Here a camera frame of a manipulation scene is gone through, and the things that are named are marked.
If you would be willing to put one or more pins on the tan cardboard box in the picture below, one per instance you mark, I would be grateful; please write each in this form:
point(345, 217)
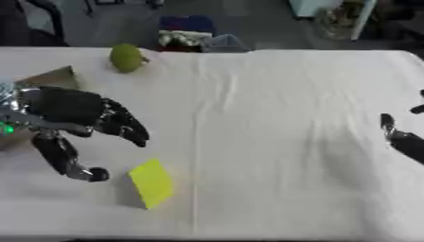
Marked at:
point(50, 78)

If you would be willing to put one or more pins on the green toy fruit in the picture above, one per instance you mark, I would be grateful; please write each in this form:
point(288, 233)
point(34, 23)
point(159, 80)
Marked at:
point(127, 58)

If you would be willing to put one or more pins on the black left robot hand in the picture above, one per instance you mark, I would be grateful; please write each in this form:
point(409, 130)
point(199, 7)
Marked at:
point(66, 107)

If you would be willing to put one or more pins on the clear plastic bag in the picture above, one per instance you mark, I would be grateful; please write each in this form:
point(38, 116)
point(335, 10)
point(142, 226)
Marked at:
point(342, 19)

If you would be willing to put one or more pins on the yellow block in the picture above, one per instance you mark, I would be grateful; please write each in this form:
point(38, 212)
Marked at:
point(152, 184)

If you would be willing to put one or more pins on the blue and white bag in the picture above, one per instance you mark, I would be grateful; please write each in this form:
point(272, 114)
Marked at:
point(185, 33)

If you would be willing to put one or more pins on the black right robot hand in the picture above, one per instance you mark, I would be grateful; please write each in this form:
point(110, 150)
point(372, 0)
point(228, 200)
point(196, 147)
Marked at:
point(407, 141)

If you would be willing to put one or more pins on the black chair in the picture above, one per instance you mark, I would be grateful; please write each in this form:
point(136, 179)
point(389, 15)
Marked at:
point(33, 22)

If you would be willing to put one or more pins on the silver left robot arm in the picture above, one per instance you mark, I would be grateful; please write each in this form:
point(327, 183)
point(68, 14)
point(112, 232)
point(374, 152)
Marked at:
point(14, 107)

